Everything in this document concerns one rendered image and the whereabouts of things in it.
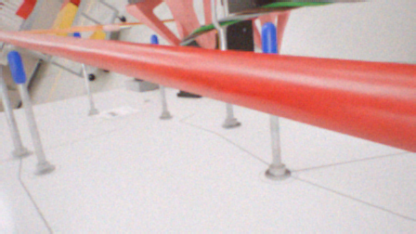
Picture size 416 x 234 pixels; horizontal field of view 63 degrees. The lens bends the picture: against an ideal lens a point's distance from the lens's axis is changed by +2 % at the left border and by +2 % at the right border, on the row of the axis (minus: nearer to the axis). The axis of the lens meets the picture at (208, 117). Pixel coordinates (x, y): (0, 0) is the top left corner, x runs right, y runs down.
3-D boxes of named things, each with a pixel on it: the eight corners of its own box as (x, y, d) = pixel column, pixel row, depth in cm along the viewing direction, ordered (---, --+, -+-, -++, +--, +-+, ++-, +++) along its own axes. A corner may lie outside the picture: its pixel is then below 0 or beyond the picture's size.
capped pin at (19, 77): (36, 168, 25) (4, 51, 23) (58, 164, 25) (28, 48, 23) (30, 176, 24) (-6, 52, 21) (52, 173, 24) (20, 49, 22)
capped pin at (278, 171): (261, 178, 19) (249, 24, 17) (269, 167, 20) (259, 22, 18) (287, 181, 18) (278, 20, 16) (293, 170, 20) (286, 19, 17)
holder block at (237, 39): (254, 52, 41) (253, 19, 40) (227, 58, 37) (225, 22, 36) (227, 54, 44) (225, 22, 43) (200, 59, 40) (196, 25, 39)
